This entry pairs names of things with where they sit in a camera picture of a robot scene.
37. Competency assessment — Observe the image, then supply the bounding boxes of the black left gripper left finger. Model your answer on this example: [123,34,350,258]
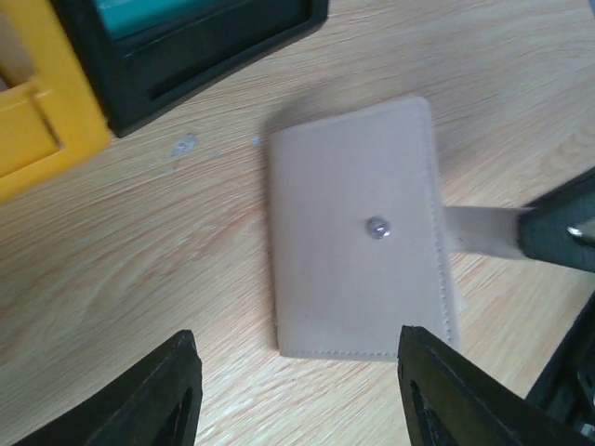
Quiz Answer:
[18,330,203,445]

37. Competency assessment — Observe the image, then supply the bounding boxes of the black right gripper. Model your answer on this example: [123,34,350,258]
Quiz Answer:
[518,169,594,432]

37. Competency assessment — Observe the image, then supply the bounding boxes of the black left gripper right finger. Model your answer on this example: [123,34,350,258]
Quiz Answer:
[398,326,594,445]

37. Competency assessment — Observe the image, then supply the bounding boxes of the beige card holder wallet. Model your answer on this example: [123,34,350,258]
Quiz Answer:
[269,98,522,362]

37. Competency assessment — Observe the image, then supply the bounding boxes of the green card stack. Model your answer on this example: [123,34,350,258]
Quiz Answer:
[93,0,218,40]

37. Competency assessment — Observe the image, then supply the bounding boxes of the yellow bin middle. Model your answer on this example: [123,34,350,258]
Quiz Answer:
[1,1,111,200]

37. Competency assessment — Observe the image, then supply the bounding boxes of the black bin right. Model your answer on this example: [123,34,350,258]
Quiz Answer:
[51,1,329,138]

